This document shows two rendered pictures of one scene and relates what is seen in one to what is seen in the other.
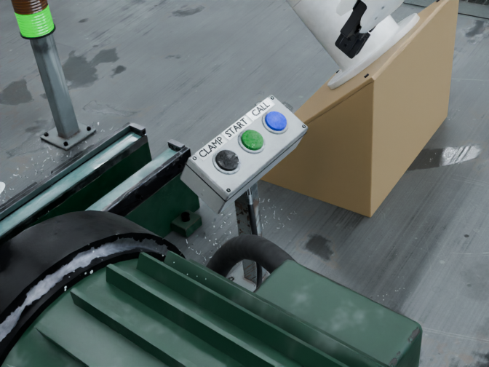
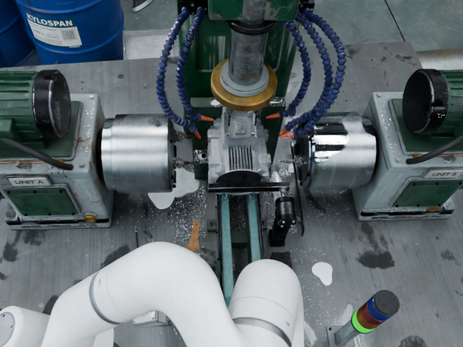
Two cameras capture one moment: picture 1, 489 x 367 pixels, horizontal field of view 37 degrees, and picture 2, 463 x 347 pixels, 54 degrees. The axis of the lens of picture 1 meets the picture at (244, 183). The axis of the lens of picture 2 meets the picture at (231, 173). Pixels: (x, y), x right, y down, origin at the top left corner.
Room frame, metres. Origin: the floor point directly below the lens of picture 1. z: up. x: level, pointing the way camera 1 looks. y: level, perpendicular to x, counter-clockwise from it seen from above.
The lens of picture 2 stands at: (1.13, -0.15, 2.24)
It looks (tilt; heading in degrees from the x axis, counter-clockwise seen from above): 59 degrees down; 130
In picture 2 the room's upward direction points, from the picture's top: 5 degrees clockwise
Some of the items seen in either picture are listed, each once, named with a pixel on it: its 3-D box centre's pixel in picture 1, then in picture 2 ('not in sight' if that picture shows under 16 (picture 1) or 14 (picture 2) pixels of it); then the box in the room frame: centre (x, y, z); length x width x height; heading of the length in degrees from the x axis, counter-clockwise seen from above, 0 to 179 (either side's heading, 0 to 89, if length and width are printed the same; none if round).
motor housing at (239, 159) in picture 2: not in sight; (238, 156); (0.63, 0.49, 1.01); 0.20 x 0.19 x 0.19; 137
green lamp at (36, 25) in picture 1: (34, 19); (365, 319); (1.23, 0.34, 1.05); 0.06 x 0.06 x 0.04
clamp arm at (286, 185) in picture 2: not in sight; (249, 187); (0.73, 0.43, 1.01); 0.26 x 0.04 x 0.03; 47
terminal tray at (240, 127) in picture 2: not in sight; (238, 129); (0.60, 0.51, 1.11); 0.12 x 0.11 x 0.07; 137
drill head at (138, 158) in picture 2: not in sight; (126, 153); (0.39, 0.23, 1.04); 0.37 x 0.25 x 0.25; 47
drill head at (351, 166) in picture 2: not in sight; (340, 150); (0.85, 0.73, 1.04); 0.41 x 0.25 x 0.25; 47
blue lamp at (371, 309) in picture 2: not in sight; (382, 306); (1.23, 0.34, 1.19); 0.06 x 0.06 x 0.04
